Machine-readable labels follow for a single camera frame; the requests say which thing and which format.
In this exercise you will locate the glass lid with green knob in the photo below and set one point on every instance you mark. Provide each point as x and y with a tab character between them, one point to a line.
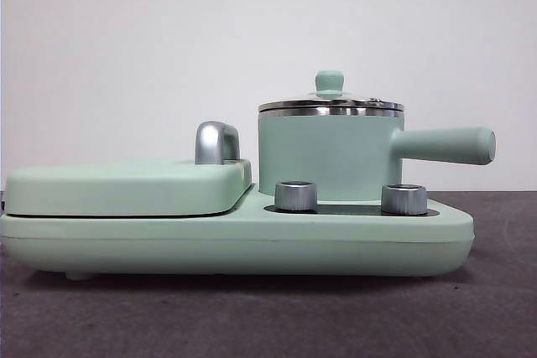
328	81

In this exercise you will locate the mint green breakfast machine base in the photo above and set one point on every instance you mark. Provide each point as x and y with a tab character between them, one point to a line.
126	245

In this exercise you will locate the silver control knob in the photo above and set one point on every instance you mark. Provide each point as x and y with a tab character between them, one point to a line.
295	196
403	199

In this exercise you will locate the mint green steamer pot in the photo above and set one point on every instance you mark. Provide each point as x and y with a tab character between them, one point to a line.
327	152

